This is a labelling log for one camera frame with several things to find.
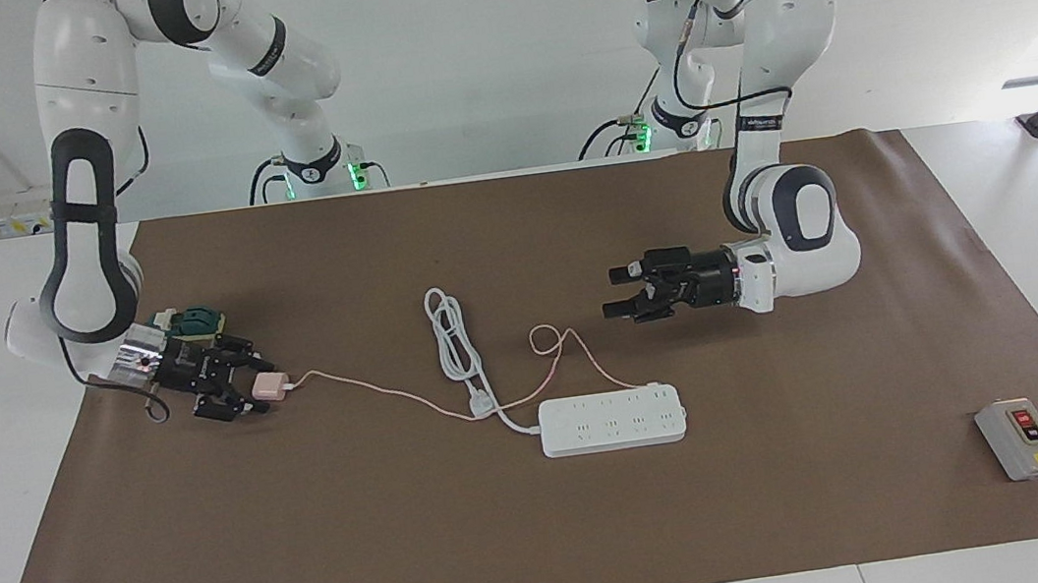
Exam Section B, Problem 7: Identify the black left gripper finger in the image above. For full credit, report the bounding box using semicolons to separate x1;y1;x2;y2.
607;255;667;285
602;284;672;327

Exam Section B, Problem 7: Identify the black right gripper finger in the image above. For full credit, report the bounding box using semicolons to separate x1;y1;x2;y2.
209;328;278;380
192;380;274;428

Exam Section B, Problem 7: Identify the pink charger block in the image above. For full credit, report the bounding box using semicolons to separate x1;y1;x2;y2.
250;369;294;405

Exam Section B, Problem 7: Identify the pink charger cable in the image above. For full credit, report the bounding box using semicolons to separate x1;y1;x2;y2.
282;311;663;445

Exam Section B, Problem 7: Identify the white power strip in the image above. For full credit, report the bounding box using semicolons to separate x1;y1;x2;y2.
536;382;690;460

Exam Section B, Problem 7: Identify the white box with yellow stickers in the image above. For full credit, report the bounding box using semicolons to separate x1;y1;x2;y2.
0;186;59;241

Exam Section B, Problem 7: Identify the brown table mat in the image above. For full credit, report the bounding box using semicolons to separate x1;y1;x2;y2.
0;107;1038;583

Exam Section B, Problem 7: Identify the grey push button box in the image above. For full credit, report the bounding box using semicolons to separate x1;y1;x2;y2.
972;395;1038;486

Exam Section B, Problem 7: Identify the green knife switch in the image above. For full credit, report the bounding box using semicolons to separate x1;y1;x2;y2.
147;302;229;347

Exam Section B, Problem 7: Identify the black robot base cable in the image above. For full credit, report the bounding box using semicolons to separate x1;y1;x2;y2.
568;66;673;163
244;154;293;206

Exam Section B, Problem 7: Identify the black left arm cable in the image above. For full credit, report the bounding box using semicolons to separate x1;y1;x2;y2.
662;0;795;117

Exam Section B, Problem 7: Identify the white power strip cord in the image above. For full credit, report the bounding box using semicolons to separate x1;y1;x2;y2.
422;277;546;445

